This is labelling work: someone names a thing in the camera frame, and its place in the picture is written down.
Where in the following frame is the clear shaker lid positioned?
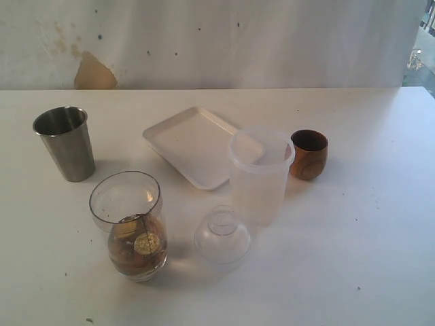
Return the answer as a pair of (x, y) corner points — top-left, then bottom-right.
(193, 205), (252, 272)

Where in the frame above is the frosted plastic container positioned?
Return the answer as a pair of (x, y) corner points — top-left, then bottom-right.
(228, 126), (295, 228)

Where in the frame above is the white plastic tray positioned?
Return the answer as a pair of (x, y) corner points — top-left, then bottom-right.
(143, 107), (238, 191)

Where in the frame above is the clear shaker body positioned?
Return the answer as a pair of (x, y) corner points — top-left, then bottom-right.
(89, 171), (167, 282)

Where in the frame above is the brown wooden cup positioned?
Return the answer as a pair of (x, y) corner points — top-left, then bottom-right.
(290, 129), (328, 181)

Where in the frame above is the stainless steel cup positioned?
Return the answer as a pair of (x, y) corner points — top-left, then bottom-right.
(33, 106), (96, 182)

